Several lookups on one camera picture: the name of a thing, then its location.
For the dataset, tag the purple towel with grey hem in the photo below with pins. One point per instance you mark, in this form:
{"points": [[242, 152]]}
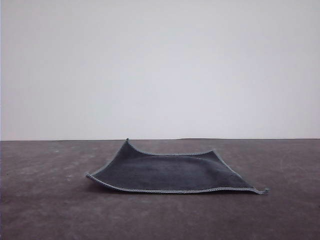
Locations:
{"points": [[165, 172]]}

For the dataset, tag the grey table cloth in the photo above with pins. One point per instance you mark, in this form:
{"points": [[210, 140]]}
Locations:
{"points": [[50, 205]]}

